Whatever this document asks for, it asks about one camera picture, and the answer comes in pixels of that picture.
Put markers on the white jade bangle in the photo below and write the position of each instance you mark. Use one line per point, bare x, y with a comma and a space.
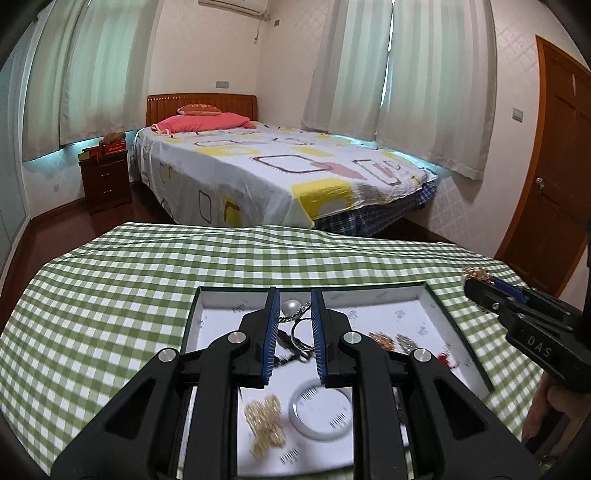
300, 422

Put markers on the brown wooden door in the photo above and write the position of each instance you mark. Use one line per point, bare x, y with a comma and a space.
554, 184

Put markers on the dark wooden nightstand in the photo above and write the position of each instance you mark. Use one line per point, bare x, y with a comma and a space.
106, 182

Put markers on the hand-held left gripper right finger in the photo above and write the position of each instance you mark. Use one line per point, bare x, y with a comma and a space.
318, 341

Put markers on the blue plaid bed skirt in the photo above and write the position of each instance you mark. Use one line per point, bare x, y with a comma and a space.
383, 212

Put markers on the brown plush item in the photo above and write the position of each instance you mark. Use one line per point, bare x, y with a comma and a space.
113, 138

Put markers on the white curtain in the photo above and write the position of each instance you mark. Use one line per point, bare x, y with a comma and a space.
438, 87
346, 64
44, 83
111, 69

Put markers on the wooden headboard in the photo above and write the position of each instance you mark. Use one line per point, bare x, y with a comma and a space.
203, 99

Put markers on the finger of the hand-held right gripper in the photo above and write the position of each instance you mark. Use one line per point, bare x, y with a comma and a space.
505, 286
485, 295

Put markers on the person's right hand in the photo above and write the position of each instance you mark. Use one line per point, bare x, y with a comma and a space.
554, 399

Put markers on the red box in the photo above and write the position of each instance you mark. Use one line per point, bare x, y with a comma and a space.
112, 147

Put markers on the red and gold charm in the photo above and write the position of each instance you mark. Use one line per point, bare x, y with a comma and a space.
447, 360

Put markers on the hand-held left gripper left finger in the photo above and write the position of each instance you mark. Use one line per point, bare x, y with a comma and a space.
271, 337

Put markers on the small embroidered cushion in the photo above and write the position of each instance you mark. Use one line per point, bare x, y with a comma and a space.
198, 109

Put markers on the pink pillow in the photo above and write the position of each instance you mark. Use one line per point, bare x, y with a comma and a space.
203, 122

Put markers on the green checked tablecloth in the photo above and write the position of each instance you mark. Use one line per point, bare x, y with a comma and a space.
115, 286

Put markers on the grey wall switch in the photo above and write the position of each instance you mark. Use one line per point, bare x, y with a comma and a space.
517, 114

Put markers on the white air conditioner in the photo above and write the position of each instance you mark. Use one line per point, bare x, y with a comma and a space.
235, 7

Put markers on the green flat box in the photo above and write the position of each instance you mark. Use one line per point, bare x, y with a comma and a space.
90, 155

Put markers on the white shallow box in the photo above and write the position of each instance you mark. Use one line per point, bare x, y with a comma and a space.
369, 314

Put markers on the dark small jewelry piece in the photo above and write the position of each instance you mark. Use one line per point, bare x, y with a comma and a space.
284, 346

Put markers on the patterned white bedsheet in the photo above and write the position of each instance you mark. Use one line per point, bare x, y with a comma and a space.
258, 175

